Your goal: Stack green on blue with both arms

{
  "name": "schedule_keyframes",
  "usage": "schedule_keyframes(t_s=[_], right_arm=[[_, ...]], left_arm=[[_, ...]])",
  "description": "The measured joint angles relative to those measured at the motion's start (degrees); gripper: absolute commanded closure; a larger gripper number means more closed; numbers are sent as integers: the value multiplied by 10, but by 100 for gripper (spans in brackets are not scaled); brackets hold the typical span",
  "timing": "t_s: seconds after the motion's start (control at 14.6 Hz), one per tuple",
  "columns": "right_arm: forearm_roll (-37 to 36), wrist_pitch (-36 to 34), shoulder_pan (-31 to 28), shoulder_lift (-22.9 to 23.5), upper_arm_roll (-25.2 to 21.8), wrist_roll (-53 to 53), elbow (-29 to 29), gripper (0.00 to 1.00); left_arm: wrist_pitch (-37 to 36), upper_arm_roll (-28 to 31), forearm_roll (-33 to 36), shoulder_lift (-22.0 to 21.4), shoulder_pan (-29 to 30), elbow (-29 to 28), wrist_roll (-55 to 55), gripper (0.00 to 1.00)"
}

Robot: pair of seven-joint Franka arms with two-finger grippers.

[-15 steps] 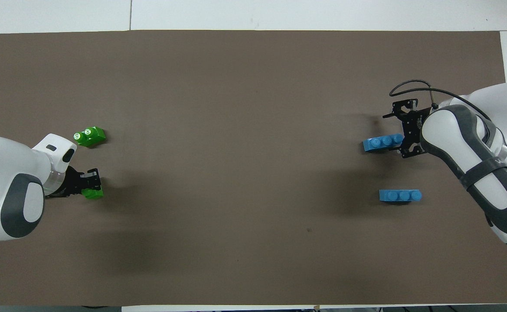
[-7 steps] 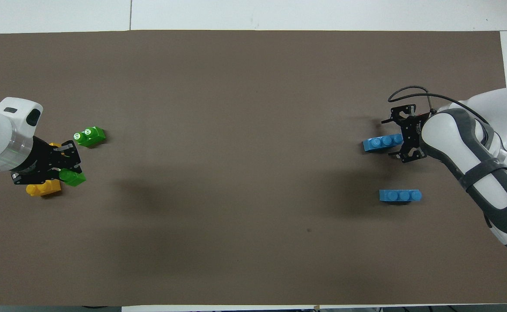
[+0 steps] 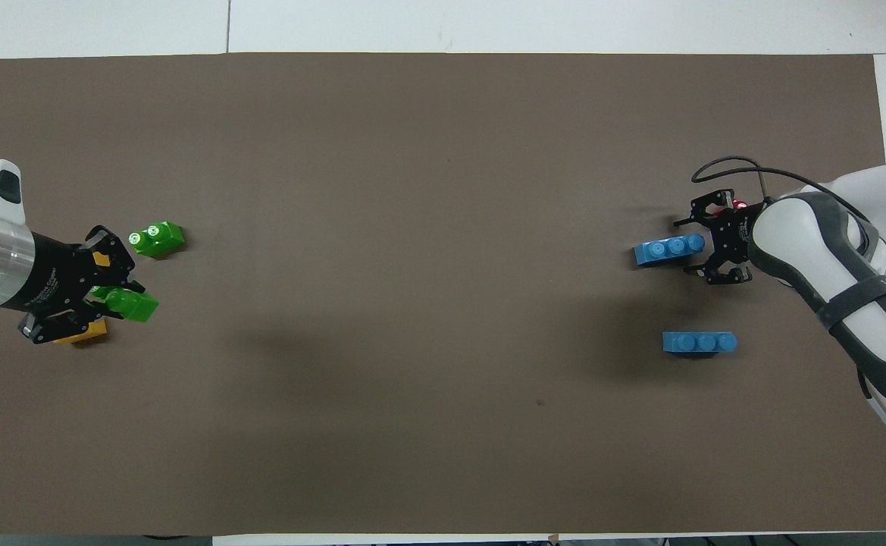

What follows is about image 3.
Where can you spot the plain green two-stud brick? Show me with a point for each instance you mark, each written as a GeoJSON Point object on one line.
{"type": "Point", "coordinates": [136, 305]}

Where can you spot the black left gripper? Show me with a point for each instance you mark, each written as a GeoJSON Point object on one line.
{"type": "Point", "coordinates": [52, 277]}

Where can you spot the green brick with white stickers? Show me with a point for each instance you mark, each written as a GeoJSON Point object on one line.
{"type": "Point", "coordinates": [158, 239]}

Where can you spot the brown paper table mat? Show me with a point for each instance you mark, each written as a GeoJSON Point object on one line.
{"type": "Point", "coordinates": [442, 152]}

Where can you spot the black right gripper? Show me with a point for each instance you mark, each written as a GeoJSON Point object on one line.
{"type": "Point", "coordinates": [732, 235]}

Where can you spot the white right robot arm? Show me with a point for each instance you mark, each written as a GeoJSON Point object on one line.
{"type": "Point", "coordinates": [799, 235]}

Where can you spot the yellow two-stud brick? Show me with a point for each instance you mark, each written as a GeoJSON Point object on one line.
{"type": "Point", "coordinates": [101, 260]}
{"type": "Point", "coordinates": [94, 330]}

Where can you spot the blue three-stud brick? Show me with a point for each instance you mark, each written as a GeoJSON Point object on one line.
{"type": "Point", "coordinates": [699, 343]}
{"type": "Point", "coordinates": [662, 250]}

